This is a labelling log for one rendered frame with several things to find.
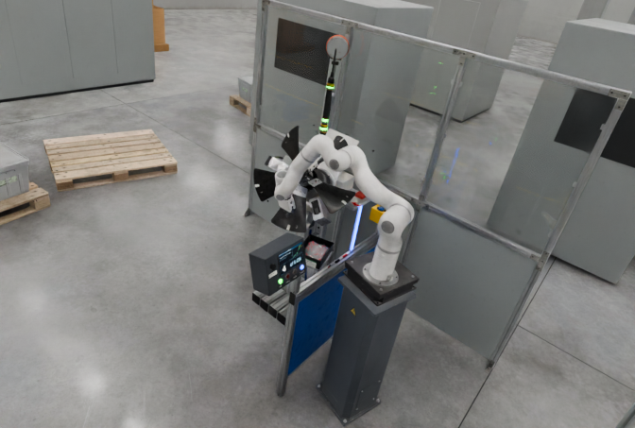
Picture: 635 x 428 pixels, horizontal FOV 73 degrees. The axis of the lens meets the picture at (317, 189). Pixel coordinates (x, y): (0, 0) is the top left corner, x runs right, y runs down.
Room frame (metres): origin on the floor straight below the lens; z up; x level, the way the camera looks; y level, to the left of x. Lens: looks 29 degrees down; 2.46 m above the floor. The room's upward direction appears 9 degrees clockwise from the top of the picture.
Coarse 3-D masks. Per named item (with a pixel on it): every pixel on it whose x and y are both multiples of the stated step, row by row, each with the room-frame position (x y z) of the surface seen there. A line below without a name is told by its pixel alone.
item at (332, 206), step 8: (320, 184) 2.35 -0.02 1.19; (328, 184) 2.37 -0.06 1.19; (320, 192) 2.28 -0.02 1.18; (328, 192) 2.29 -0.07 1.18; (336, 192) 2.30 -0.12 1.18; (344, 192) 2.31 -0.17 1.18; (352, 192) 2.32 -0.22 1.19; (328, 200) 2.23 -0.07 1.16; (336, 200) 2.23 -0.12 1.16; (344, 200) 2.24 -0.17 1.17; (328, 208) 2.18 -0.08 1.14; (336, 208) 2.18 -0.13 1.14
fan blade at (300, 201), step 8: (296, 200) 2.31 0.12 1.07; (304, 200) 2.34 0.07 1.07; (280, 208) 2.26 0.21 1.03; (296, 208) 2.28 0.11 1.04; (304, 208) 2.31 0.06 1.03; (280, 216) 2.23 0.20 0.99; (296, 216) 2.25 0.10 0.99; (304, 216) 2.27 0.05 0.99; (280, 224) 2.20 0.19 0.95; (288, 224) 2.21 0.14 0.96; (304, 224) 2.23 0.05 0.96
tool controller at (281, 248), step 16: (288, 240) 1.65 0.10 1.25; (256, 256) 1.50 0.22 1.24; (272, 256) 1.51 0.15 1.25; (288, 256) 1.58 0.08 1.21; (304, 256) 1.66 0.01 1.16; (256, 272) 1.50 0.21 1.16; (272, 272) 1.49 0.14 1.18; (288, 272) 1.56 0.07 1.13; (304, 272) 1.64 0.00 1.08; (256, 288) 1.49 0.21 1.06; (272, 288) 1.47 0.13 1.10
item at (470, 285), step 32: (256, 160) 3.66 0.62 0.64; (256, 192) 3.64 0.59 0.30; (352, 224) 2.99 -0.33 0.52; (448, 224) 2.56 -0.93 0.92; (416, 256) 2.65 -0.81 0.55; (448, 256) 2.52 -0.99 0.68; (480, 256) 2.41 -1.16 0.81; (512, 256) 2.30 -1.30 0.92; (416, 288) 2.61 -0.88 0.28; (448, 288) 2.48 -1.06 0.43; (480, 288) 2.36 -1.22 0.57; (512, 288) 2.26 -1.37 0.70; (448, 320) 2.43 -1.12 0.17; (480, 320) 2.31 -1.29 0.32; (512, 320) 2.21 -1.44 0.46; (480, 352) 2.26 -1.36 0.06
